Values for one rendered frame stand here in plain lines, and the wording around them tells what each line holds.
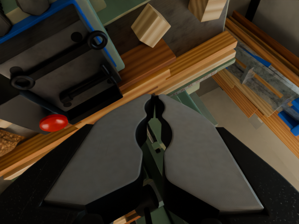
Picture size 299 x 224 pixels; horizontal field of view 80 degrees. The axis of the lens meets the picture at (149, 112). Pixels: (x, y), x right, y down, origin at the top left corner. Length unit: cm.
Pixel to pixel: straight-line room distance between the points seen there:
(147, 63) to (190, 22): 12
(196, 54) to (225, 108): 261
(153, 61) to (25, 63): 19
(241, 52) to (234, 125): 184
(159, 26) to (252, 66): 95
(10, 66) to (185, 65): 31
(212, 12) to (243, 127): 267
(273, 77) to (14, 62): 112
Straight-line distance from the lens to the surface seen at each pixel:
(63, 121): 23
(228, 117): 296
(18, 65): 20
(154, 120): 31
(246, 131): 294
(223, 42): 45
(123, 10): 31
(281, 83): 116
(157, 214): 52
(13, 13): 22
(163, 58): 32
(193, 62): 42
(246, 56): 121
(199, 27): 41
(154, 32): 30
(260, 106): 197
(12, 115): 24
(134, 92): 32
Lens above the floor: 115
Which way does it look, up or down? 26 degrees down
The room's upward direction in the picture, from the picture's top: 152 degrees clockwise
